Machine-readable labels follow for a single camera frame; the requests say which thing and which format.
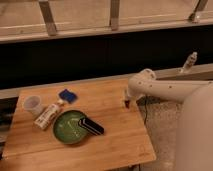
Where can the small bottle on ledge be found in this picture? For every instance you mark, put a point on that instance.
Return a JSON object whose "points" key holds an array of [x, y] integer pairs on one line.
{"points": [[191, 60]]}

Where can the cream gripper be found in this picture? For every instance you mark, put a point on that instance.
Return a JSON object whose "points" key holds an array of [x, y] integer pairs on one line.
{"points": [[127, 95]]}

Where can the metal bracket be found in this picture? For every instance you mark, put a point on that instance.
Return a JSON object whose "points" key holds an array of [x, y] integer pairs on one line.
{"points": [[196, 14], [47, 17], [114, 14]]}

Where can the red chili pepper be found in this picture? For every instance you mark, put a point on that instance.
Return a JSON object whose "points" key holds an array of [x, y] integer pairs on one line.
{"points": [[127, 103]]}

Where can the green round plate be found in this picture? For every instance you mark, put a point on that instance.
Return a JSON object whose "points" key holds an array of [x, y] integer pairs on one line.
{"points": [[66, 127]]}

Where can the right metal bracket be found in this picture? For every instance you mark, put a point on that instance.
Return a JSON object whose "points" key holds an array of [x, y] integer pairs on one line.
{"points": [[196, 14]]}

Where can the blue sponge block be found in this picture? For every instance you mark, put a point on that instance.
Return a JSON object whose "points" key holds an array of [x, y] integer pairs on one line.
{"points": [[68, 96]]}

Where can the clear plastic cup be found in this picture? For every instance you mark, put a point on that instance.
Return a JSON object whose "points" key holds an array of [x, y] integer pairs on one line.
{"points": [[33, 104]]}

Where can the middle metal bracket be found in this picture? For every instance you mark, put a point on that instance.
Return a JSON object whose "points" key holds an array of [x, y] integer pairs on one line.
{"points": [[114, 14]]}

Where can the left metal bracket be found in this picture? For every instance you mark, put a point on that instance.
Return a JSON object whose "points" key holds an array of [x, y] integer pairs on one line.
{"points": [[47, 17]]}

